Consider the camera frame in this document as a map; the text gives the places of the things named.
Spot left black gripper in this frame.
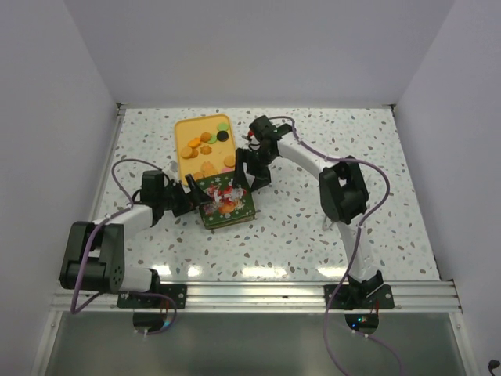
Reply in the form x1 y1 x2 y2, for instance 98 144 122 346
158 175 211 217

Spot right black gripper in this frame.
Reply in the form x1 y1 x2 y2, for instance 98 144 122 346
232 147 277 193

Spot green gold cookie tin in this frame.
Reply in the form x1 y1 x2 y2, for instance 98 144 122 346
200 211 255 230

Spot gold tin lid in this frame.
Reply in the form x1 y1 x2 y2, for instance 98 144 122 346
197 172 256 214

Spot yellow plastic tray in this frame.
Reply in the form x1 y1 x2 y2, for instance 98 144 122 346
174 114 236 186

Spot black sandwich cookie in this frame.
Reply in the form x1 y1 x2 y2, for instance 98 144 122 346
216 131 229 142

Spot metal tongs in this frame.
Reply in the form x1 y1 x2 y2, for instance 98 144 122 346
322 216 334 231

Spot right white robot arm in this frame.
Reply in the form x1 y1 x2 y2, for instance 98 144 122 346
232 132 384 308

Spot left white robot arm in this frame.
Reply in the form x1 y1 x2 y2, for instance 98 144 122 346
59 170 213 308

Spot orange round cookie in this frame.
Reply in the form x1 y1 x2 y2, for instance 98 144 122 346
224 155 236 168

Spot green round cookie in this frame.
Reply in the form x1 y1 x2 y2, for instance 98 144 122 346
217 122 229 132

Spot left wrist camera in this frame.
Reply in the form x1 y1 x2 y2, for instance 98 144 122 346
166 161 178 175

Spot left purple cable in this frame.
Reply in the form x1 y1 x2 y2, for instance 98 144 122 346
70 158 178 336

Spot purple cable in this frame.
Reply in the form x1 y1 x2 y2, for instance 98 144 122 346
70 158 178 336
269 115 405 376

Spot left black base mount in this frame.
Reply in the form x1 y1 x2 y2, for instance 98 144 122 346
117 284 188 310

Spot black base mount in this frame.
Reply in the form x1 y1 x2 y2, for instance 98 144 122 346
330 284 395 310
117 284 188 310

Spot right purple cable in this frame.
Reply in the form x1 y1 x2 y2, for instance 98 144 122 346
269 115 405 376

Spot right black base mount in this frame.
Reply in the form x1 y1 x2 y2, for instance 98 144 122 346
330 284 395 310

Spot aluminium rail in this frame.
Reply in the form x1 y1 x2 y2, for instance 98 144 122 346
54 279 463 314

